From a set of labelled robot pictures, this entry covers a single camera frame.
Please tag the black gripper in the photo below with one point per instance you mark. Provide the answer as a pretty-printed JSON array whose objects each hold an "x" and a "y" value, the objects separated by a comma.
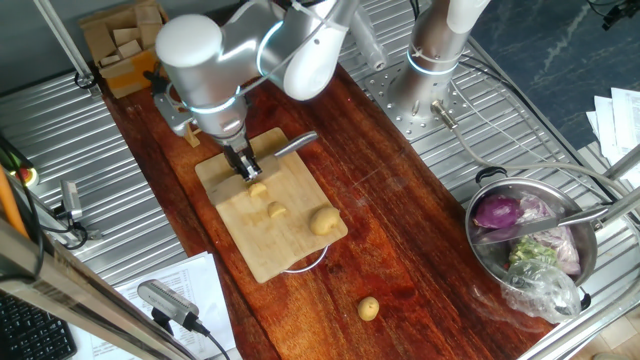
[{"x": 237, "y": 149}]

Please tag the steel cleaver knife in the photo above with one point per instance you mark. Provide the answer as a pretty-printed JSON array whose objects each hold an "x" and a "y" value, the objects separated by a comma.
[{"x": 296, "y": 145}]

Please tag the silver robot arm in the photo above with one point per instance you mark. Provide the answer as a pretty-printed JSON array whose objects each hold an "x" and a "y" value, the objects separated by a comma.
[{"x": 210, "y": 65}]

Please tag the cut potato piece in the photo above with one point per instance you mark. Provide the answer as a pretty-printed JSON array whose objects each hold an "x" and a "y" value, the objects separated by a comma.
[
  {"x": 276, "y": 210},
  {"x": 258, "y": 189}
]

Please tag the bamboo cutting board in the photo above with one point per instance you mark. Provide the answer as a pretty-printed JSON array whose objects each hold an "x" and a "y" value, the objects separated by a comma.
[{"x": 260, "y": 250}]

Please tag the large peeled potato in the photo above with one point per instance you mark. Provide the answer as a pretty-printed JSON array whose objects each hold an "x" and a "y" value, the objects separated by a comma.
[{"x": 324, "y": 221}]

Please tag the printed paper sheet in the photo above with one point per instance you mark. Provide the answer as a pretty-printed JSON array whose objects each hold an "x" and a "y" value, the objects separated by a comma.
[{"x": 195, "y": 280}]

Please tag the cardboard box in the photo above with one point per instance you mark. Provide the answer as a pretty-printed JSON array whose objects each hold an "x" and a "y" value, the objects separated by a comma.
[{"x": 125, "y": 82}]

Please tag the small wooden block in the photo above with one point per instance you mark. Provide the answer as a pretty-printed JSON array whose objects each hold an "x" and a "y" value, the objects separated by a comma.
[{"x": 110, "y": 60}]

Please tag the small whole potato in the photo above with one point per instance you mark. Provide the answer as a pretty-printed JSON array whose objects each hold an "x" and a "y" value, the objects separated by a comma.
[{"x": 368, "y": 308}]

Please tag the red emergency stop button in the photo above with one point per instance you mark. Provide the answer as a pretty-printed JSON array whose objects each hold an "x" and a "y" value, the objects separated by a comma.
[{"x": 27, "y": 176}]

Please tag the orange pole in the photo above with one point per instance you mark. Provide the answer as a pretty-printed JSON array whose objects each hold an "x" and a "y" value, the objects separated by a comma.
[{"x": 9, "y": 200}]

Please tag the purple onion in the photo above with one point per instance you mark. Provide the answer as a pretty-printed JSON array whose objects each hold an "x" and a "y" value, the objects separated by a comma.
[{"x": 496, "y": 212}]

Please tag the steel cooking pot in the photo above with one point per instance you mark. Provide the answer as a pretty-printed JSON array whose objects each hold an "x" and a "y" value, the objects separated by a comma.
[{"x": 492, "y": 256}]

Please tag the black keyboard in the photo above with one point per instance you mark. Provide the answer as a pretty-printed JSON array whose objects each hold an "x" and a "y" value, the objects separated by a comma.
[{"x": 30, "y": 335}]

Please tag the green leafy vegetable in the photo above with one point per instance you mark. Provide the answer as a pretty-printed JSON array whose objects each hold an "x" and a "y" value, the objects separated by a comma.
[{"x": 530, "y": 251}]

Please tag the clear plastic bag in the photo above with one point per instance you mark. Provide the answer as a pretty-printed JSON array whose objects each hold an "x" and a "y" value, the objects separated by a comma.
[{"x": 542, "y": 292}]

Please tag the bag of purple vegetables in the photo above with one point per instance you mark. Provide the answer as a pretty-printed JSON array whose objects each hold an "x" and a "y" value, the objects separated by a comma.
[{"x": 562, "y": 246}]

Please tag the slim steel kitchen knife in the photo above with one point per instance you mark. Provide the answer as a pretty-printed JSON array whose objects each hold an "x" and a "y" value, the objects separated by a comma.
[{"x": 575, "y": 218}]

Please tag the stack of printed papers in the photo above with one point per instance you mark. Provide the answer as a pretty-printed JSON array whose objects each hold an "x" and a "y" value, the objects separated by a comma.
[{"x": 625, "y": 120}]

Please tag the silver camera on stand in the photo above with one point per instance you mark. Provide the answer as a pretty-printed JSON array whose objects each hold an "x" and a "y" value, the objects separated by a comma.
[{"x": 165, "y": 300}]

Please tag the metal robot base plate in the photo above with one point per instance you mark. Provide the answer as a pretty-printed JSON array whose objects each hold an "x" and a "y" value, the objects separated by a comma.
[{"x": 415, "y": 125}]

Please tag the small grey camera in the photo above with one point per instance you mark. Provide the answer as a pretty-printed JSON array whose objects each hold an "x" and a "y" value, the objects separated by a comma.
[{"x": 71, "y": 197}]

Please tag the aluminium frame bar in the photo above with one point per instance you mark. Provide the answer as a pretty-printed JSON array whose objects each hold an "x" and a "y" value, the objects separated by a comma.
[
  {"x": 75, "y": 295},
  {"x": 580, "y": 330},
  {"x": 620, "y": 206},
  {"x": 60, "y": 40},
  {"x": 622, "y": 162}
]

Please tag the black overhead camera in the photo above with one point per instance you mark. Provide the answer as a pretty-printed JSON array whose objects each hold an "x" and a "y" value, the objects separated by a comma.
[{"x": 617, "y": 11}]

